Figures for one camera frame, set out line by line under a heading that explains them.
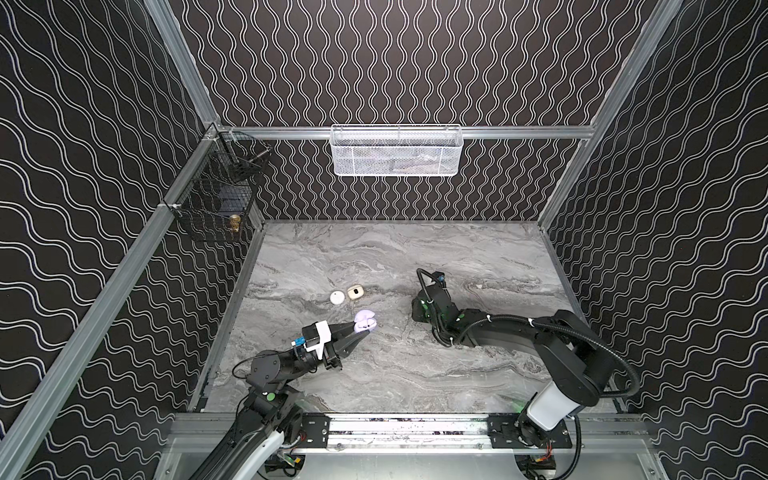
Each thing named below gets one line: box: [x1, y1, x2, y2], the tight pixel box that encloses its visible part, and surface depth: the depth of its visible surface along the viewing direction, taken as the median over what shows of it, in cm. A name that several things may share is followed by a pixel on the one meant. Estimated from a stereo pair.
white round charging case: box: [329, 290, 345, 305], surface depth 100 cm
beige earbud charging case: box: [347, 285, 365, 300], surface depth 100 cm
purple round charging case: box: [354, 309, 377, 333], surface depth 63 cm
